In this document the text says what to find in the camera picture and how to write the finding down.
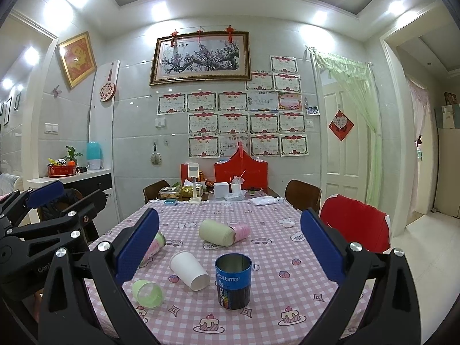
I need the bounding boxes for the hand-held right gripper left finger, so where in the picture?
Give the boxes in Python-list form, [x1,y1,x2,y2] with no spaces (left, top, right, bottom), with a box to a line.
[38,208,160,345]

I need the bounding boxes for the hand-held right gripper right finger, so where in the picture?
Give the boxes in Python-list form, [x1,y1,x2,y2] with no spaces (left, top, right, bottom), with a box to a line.
[300,208,429,345]

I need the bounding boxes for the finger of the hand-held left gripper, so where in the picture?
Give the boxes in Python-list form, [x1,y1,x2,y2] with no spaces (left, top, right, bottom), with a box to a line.
[7,189,108,249]
[0,180,66,229]

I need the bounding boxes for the pink green striped cup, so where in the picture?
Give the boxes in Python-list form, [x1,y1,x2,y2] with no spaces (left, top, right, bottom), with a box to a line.
[138,231,167,268]

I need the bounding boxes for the small green plastic cup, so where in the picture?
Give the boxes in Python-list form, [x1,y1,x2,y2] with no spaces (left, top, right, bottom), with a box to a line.
[131,279,166,309]

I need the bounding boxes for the white paper cup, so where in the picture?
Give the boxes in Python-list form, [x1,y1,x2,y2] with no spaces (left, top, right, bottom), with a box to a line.
[169,251,211,292]

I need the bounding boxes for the cream cup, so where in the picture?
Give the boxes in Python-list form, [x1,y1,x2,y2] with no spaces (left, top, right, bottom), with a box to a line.
[198,219,236,247]

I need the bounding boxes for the pink ribbed cup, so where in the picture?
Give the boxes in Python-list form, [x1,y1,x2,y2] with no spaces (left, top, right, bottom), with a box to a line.
[230,223,251,242]

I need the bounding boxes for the blue tin cup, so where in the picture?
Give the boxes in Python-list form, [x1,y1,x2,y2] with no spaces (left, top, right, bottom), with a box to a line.
[215,253,252,310]

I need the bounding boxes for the white cup with straws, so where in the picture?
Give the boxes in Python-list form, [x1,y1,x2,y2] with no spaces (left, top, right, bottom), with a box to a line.
[230,172,247,195]

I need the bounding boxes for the dark wicker chair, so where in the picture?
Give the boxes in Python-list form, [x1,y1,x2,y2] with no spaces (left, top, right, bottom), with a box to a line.
[38,189,99,243]

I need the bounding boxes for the white sideboard cabinet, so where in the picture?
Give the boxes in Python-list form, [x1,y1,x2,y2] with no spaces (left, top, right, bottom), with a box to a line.
[27,170,121,239]

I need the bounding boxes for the red tray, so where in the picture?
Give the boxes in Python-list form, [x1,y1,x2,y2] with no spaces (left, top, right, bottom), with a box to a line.
[48,163,77,178]

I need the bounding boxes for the red chair cover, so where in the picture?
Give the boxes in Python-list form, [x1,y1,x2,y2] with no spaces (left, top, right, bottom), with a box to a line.
[319,194,392,254]

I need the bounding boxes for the small potted plant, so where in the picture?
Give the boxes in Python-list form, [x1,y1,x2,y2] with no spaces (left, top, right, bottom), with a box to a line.
[65,146,84,166]

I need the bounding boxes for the blue humidifier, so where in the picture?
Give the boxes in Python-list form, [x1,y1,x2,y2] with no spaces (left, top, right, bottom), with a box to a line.
[86,141,106,170]

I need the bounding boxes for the brown wooden chair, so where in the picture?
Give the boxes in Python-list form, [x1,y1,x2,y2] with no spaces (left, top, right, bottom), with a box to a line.
[143,180,171,205]
[285,180,322,213]

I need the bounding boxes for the white plastic bag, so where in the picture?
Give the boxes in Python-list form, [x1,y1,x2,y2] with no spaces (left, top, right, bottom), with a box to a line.
[250,196,284,208]

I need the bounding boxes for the pink checkered tablecloth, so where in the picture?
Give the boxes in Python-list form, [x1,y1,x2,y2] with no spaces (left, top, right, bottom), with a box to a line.
[84,198,374,345]

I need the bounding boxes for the white phone stand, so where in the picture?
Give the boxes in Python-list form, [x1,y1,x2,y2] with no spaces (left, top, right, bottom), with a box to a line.
[186,163,204,204]

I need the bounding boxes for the white panel door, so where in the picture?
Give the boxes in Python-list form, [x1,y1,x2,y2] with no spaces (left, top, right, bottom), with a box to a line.
[321,79,371,223]

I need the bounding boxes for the red diamond door decoration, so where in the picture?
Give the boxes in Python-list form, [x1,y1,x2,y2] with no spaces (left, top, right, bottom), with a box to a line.
[327,110,354,138]

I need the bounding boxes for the green sheer curtain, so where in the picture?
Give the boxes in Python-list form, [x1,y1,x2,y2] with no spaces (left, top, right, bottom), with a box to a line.
[313,52,383,218]

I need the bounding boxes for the gold framed red picture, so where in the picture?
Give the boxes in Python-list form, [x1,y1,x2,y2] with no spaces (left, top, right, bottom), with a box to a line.
[57,31,97,90]

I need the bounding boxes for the white tall cabinet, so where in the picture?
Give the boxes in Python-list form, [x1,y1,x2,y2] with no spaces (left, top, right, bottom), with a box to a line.
[433,126,460,220]

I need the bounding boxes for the pink door curtain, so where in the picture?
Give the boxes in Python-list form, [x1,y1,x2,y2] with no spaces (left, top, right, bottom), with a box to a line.
[406,78,429,202]

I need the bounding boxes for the framed blossom painting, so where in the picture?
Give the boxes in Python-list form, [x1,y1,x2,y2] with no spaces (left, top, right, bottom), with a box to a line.
[149,30,252,86]

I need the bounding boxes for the round pink wall fan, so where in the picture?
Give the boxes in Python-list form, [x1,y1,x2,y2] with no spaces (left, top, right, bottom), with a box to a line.
[99,61,116,103]

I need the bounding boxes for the group of wall certificates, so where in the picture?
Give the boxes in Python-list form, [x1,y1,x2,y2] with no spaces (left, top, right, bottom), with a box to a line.
[156,55,310,159]

